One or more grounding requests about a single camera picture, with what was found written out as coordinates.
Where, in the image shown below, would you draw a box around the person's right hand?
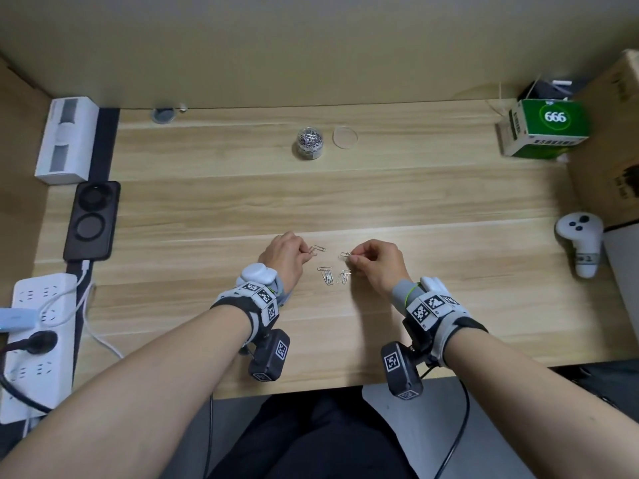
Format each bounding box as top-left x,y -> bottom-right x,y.
344,239 -> 414,300

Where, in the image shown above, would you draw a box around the person's left hand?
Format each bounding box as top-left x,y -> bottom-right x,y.
258,231 -> 314,292

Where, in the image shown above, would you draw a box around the person's left forearm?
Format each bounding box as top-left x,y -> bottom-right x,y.
0,304 -> 253,479

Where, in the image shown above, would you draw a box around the person's right forearm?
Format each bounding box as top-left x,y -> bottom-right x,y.
442,329 -> 639,479

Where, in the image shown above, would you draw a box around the cluster of silver paper clips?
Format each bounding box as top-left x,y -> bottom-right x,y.
318,265 -> 352,287

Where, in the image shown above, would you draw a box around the clear jar of paper clips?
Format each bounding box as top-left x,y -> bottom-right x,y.
297,125 -> 325,160

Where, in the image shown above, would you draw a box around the clear round lid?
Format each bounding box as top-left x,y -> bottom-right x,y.
332,125 -> 359,149

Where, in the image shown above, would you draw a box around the person's black trousers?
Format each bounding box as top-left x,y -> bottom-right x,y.
207,386 -> 421,479

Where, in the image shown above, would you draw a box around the black phone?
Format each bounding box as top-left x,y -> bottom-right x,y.
63,180 -> 122,263

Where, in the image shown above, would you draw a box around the white handheld controller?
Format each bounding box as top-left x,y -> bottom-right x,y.
554,211 -> 604,280

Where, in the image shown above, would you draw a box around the green and white carton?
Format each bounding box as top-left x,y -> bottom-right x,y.
496,98 -> 591,160

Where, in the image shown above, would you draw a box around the white rectangular box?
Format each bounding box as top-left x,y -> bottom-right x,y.
33,96 -> 100,185

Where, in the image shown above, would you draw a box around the brown cardboard box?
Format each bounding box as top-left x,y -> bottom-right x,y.
566,48 -> 639,231

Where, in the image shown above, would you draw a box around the black power plug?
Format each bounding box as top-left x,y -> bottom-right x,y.
0,330 -> 59,356

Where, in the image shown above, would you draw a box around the white power strip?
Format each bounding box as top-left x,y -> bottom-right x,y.
0,273 -> 79,425

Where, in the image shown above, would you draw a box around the light blue white adapter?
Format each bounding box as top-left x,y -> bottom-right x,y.
0,307 -> 39,333

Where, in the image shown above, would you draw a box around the left wrist strap with markers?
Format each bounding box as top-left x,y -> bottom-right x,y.
210,263 -> 286,356

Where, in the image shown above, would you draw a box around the wrist strap with markers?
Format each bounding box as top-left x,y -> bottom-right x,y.
391,276 -> 489,369
210,263 -> 286,356

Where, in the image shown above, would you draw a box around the right wrist strap with markers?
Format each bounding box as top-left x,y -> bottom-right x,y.
391,276 -> 489,369

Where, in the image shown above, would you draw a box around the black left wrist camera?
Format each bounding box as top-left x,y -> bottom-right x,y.
248,328 -> 292,383

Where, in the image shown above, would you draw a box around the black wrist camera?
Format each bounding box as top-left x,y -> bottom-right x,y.
248,328 -> 292,383
380,342 -> 425,401

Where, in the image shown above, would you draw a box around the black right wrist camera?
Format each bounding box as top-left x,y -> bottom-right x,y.
380,342 -> 425,401

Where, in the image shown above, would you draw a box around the black camera cable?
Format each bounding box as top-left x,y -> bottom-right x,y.
204,394 -> 215,479
422,361 -> 471,479

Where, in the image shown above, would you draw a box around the white cable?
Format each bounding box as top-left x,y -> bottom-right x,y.
22,260 -> 124,439

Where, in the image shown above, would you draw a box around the black power cable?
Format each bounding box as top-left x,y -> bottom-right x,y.
0,371 -> 53,414

